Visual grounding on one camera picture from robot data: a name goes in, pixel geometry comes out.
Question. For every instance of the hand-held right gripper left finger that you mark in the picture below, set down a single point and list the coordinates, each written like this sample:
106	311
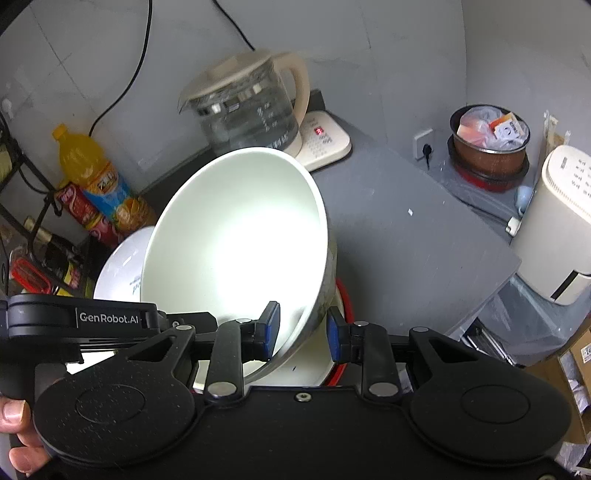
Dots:
272	328

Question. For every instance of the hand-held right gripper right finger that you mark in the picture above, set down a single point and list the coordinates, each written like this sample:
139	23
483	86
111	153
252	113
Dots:
334	339

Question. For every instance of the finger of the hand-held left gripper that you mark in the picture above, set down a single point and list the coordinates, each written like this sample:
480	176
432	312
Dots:
196	319

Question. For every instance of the black bowl with red rim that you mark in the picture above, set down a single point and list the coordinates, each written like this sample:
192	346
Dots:
347	307

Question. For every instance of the large plain white bowl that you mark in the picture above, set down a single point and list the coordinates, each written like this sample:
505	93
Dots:
240	244

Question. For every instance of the white bowl with grey print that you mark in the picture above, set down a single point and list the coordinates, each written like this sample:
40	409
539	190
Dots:
122	272

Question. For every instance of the person's left hand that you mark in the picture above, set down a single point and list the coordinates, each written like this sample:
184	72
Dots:
14	413

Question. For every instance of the dark glass bottle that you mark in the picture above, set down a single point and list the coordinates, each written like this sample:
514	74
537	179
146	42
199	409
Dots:
57	254

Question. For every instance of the red drink can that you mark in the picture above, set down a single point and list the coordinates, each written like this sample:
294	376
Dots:
85	212

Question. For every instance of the orange juice bottle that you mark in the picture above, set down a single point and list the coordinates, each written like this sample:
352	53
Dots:
99	180

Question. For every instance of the cream kettle base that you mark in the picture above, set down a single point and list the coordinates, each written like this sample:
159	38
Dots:
325	138

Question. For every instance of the black plug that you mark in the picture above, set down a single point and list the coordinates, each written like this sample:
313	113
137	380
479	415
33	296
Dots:
428	152

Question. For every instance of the white power adapter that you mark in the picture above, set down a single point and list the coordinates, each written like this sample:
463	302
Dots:
513	226

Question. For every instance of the glass electric kettle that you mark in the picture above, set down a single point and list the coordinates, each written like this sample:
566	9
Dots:
240	110

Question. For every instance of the brown trash bin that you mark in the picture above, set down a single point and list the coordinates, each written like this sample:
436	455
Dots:
489	161

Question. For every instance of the cardboard box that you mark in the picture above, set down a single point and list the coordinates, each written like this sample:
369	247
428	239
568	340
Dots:
575	383

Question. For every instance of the cream white appliance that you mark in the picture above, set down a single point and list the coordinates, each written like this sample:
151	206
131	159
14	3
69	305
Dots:
554	221

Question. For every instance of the white plastic trash bag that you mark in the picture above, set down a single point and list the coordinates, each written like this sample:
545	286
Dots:
485	124

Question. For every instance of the white wall socket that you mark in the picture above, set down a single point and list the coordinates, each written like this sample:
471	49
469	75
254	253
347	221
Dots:
421	138

